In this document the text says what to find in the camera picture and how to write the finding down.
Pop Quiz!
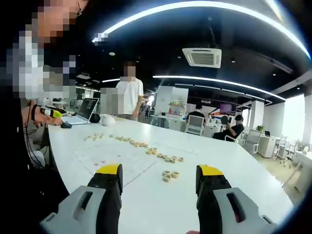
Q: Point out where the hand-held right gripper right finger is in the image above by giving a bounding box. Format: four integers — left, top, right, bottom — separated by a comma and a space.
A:
195, 164, 277, 234

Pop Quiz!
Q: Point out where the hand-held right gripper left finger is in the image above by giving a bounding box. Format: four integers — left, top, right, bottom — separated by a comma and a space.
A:
40, 163, 124, 234

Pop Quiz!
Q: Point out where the transparent chessboard sheet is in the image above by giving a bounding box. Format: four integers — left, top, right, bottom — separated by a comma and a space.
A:
73, 140, 198, 188

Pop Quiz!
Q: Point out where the group of wooden chess pieces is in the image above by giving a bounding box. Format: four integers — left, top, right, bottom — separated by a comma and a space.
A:
84, 133, 185, 183

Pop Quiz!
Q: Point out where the person's left hand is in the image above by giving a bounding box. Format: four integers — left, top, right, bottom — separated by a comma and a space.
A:
33, 112, 61, 127

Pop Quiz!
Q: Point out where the white laptop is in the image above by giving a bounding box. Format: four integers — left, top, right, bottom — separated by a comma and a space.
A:
62, 97, 100, 125

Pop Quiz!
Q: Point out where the white ribbed round object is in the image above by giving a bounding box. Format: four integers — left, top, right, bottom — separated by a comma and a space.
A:
101, 115, 116, 127

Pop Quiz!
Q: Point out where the person's dark shirt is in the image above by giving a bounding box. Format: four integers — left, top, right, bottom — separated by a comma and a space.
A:
0, 97, 71, 234

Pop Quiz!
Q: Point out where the white mesh office chair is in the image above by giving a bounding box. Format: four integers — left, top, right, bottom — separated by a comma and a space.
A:
243, 129, 262, 154

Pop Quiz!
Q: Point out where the purple monitor screen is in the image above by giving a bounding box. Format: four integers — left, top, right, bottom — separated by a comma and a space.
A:
219, 103, 236, 117

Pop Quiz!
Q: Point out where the white display shelf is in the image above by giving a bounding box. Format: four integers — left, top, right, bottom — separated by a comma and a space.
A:
155, 85, 190, 117

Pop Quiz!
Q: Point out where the curved ceiling light strip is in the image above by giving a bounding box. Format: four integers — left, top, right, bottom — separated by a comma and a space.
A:
153, 75, 286, 101

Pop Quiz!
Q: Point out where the ceiling air conditioner unit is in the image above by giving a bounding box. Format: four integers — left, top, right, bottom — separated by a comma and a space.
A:
181, 46, 222, 69

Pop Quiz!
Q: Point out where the long curved ceiling light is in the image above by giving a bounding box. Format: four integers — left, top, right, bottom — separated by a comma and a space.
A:
92, 0, 312, 59

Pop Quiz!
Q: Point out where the black cable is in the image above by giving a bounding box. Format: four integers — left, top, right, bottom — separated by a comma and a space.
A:
22, 104, 51, 169

